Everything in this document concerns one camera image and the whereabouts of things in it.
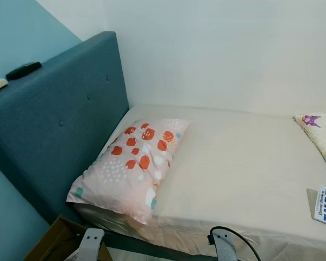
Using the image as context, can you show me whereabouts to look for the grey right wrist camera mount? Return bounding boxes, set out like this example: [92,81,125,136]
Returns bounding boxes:
[212,231,238,261]

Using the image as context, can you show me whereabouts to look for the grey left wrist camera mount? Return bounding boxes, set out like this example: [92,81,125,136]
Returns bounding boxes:
[78,228,105,261]

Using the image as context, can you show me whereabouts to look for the beige sheeted bed mattress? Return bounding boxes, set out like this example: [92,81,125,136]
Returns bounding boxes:
[73,104,326,261]

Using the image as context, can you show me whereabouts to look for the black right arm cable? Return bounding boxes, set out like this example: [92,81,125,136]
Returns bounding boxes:
[208,226,261,261]

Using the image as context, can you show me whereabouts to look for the brown cardboard box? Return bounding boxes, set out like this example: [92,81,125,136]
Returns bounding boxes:
[24,215,112,261]

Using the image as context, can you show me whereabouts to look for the flat black case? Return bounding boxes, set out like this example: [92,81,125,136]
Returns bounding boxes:
[5,62,42,80]

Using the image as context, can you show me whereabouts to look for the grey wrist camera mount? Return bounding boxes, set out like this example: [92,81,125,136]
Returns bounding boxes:
[78,228,105,261]
[212,231,238,261]

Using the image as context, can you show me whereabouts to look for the pink pillow orange patches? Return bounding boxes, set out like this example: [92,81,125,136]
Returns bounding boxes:
[67,119,190,225]

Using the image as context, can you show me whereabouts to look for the cream cartoon print duvet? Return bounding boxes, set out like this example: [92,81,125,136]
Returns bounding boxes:
[293,113,326,180]

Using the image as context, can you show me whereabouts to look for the teal upholstered headboard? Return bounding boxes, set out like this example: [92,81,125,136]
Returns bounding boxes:
[0,31,130,225]

